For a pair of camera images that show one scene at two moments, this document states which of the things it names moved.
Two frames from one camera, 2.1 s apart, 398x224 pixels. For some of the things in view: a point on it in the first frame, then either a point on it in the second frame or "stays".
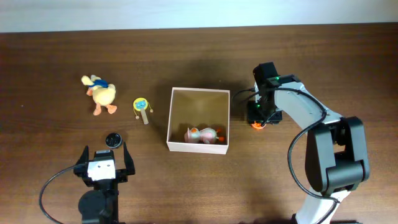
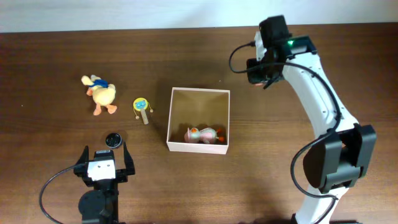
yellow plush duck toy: [103, 93] stays
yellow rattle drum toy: [141, 104] stays
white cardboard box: [201, 108] stays
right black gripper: [275, 117] → [254, 77]
